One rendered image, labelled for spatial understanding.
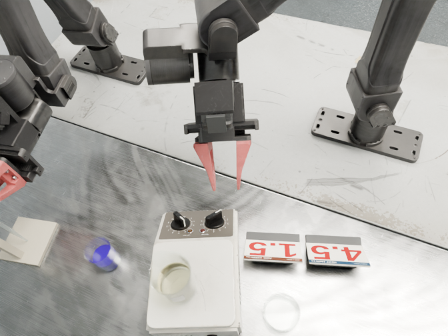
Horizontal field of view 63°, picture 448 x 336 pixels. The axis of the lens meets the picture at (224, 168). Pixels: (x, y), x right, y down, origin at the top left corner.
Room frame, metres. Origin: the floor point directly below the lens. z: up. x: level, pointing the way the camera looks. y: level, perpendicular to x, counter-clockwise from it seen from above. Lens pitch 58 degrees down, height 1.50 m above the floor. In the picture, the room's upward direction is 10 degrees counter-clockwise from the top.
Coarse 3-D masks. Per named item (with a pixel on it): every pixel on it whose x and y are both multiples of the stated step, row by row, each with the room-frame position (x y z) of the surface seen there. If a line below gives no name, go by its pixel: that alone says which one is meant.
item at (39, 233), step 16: (16, 224) 0.32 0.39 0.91; (32, 224) 0.31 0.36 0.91; (48, 224) 0.31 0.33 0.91; (0, 240) 0.26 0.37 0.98; (16, 240) 0.29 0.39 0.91; (32, 240) 0.28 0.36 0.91; (48, 240) 0.28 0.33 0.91; (0, 256) 0.26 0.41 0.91; (16, 256) 0.25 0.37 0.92; (32, 256) 0.25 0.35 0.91
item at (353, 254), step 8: (312, 248) 0.18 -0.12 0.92; (320, 248) 0.18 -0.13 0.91; (328, 248) 0.18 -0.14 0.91; (336, 248) 0.18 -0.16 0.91; (344, 248) 0.17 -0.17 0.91; (352, 248) 0.17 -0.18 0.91; (360, 248) 0.17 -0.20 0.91; (312, 256) 0.16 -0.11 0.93; (320, 256) 0.16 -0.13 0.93; (328, 256) 0.16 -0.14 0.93; (336, 256) 0.16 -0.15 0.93; (344, 256) 0.16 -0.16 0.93; (352, 256) 0.16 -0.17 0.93; (360, 256) 0.15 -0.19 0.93
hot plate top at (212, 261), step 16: (208, 240) 0.20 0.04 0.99; (224, 240) 0.19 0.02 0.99; (192, 256) 0.18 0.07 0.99; (208, 256) 0.17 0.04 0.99; (224, 256) 0.17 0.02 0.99; (208, 272) 0.15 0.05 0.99; (224, 272) 0.15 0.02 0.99; (208, 288) 0.13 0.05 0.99; (224, 288) 0.13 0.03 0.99; (160, 304) 0.12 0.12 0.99; (192, 304) 0.11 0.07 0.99; (208, 304) 0.11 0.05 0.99; (224, 304) 0.10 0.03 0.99; (160, 320) 0.10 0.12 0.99; (176, 320) 0.09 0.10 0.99; (192, 320) 0.09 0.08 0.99; (208, 320) 0.09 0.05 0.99; (224, 320) 0.08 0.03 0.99
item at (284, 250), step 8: (248, 248) 0.20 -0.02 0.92; (256, 248) 0.20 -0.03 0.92; (264, 248) 0.19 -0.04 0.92; (272, 248) 0.19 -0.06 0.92; (280, 248) 0.19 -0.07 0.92; (288, 248) 0.19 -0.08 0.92; (296, 248) 0.19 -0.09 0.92; (264, 256) 0.18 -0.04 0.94; (272, 256) 0.17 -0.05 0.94; (280, 256) 0.17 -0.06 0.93; (288, 256) 0.17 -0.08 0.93; (296, 256) 0.17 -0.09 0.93
